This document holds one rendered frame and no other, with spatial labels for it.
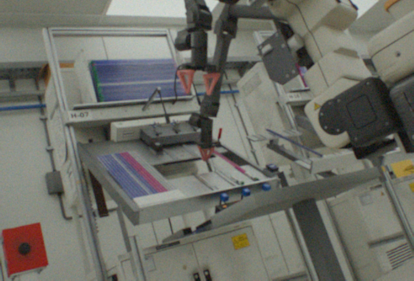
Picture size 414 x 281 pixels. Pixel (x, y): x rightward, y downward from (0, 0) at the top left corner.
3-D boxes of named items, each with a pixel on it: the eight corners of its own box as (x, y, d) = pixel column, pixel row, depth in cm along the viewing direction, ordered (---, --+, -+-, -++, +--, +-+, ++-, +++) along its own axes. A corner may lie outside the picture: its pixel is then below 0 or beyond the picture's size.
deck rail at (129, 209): (138, 225, 159) (139, 210, 157) (133, 226, 158) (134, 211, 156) (80, 153, 215) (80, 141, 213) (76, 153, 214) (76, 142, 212)
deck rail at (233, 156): (278, 191, 196) (280, 179, 194) (275, 192, 195) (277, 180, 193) (197, 137, 251) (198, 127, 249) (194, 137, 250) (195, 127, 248)
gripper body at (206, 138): (193, 144, 204) (193, 129, 202) (211, 141, 209) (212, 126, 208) (200, 148, 199) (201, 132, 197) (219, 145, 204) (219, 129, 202)
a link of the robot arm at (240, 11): (218, -1, 192) (233, 4, 199) (212, 29, 194) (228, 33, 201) (302, 1, 161) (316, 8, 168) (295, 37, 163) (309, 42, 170)
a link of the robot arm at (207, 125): (206, 119, 197) (215, 117, 201) (196, 116, 202) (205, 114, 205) (206, 134, 199) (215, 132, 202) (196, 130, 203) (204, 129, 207)
